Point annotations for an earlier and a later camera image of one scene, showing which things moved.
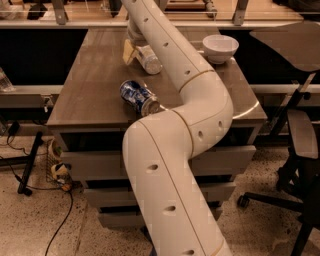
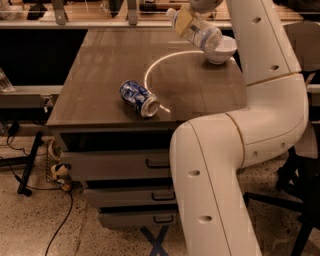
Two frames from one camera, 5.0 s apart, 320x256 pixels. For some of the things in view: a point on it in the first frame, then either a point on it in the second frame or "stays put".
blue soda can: (139, 97) stays put
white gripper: (135, 37) to (204, 4)
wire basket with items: (57, 171) stays put
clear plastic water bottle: (147, 57) to (205, 35)
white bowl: (219, 48) stays put
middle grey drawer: (212, 192) stays put
